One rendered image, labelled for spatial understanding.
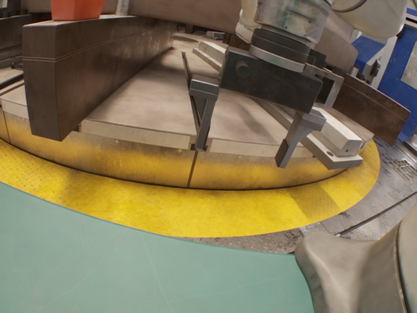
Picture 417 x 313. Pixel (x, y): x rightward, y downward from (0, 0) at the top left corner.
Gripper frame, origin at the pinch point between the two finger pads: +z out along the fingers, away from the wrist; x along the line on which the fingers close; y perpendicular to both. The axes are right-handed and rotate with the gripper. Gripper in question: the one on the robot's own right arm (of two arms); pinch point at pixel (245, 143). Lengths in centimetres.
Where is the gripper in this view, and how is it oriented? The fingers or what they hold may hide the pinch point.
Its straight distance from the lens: 35.0
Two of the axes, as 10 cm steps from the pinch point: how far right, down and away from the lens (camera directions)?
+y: -0.5, 5.6, -8.2
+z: -2.3, 8.0, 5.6
